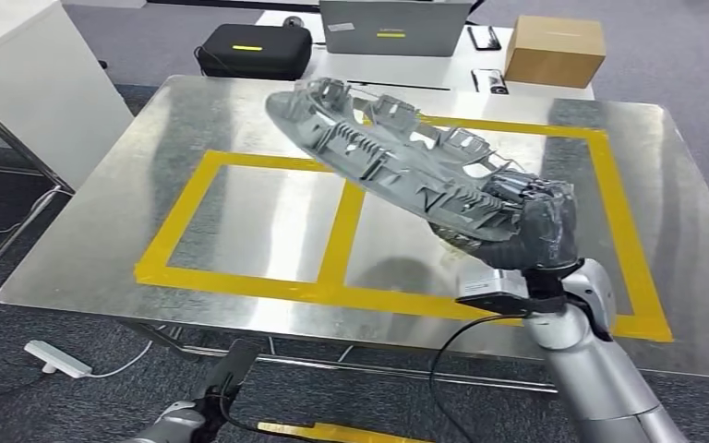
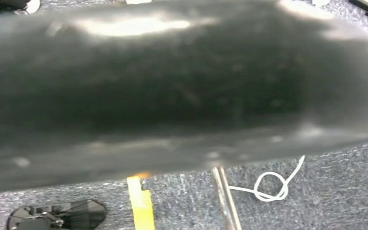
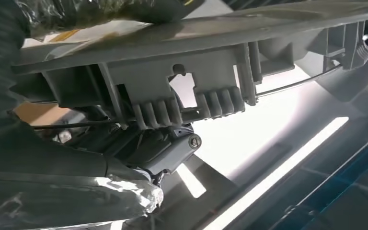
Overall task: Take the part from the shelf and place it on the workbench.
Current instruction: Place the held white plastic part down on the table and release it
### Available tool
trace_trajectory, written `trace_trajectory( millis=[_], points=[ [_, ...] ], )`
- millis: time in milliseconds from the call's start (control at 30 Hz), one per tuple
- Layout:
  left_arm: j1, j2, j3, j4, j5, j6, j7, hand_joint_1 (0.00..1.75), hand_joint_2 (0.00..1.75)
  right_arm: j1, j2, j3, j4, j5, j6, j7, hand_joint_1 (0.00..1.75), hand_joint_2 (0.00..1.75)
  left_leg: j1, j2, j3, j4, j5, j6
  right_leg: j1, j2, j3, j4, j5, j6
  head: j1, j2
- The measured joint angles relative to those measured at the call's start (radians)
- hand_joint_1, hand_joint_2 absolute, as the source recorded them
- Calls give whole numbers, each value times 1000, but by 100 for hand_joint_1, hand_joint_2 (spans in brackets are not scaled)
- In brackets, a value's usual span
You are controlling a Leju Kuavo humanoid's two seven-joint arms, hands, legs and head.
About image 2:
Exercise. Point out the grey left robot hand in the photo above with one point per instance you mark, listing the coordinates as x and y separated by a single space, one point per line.
139 95

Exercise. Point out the stainless steel workbench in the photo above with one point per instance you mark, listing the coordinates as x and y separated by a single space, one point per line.
223 196

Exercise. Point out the yellow floor tape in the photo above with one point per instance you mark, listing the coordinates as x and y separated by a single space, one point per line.
142 206

